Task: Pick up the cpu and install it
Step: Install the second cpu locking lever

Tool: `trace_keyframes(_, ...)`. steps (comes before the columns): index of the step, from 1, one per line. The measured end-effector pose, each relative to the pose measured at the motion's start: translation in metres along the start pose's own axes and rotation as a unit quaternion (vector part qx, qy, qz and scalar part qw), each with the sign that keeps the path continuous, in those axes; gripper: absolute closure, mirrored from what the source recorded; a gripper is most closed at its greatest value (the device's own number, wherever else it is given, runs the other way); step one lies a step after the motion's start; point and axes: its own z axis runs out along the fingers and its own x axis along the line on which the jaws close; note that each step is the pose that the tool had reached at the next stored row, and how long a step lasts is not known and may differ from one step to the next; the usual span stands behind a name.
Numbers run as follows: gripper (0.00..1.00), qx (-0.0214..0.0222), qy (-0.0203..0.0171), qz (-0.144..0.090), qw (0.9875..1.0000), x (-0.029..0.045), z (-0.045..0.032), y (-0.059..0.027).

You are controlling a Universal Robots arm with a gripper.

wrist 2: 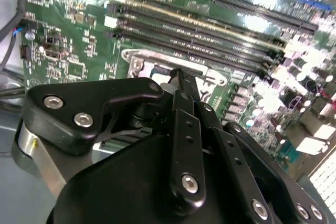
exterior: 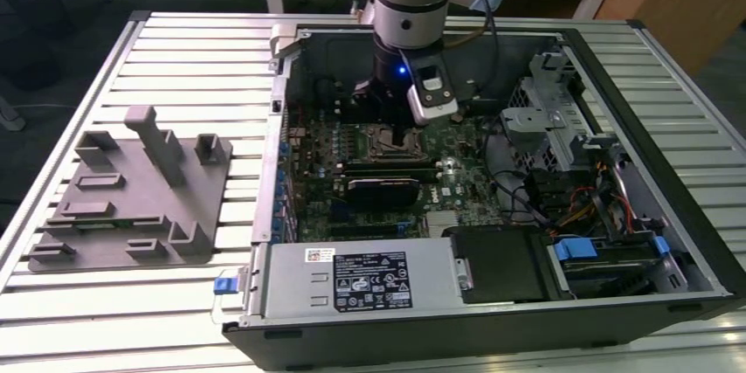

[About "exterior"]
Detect silver CPU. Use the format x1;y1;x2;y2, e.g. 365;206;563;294
374;128;402;154

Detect CPU socket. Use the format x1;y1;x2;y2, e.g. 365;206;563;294
361;124;424;161

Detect RAM slot white latches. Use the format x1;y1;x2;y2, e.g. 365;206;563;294
342;162;438;169
345;169;441;178

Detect green motherboard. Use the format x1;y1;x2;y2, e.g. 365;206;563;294
281;100;509;244

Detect black graphics card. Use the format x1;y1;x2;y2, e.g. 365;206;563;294
341;176;421;211

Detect silver chipset heatsink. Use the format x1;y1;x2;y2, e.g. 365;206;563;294
422;210;462;239

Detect silver metal drive cage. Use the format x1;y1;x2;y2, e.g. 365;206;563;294
497;52;593;176

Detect black expansion slot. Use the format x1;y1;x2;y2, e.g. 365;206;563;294
329;224;398;238

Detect blue disk carrier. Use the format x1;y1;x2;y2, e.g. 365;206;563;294
551;235;600;264

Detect silver power supply unit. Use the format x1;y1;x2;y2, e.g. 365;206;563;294
238;239;473;321

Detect blue release latch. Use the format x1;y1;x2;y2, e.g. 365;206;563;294
212;274;240;296

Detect black disk drive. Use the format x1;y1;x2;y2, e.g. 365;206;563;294
559;245;676;300

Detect black PC case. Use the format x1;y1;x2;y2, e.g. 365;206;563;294
218;18;746;372

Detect grey parts rack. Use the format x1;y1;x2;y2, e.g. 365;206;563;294
22;105;234;274

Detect green RAM stick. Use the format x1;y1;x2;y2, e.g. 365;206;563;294
71;218;162;234

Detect wooden cabinet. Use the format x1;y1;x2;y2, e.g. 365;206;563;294
632;0;746;82

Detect grey metal foot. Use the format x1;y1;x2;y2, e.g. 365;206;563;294
0;95;26;133

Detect black camera cable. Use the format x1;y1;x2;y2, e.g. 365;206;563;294
457;0;501;100

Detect yellow orange wire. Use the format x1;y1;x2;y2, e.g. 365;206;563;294
556;204;593;228

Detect red wire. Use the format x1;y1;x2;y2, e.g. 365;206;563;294
616;187;637;237

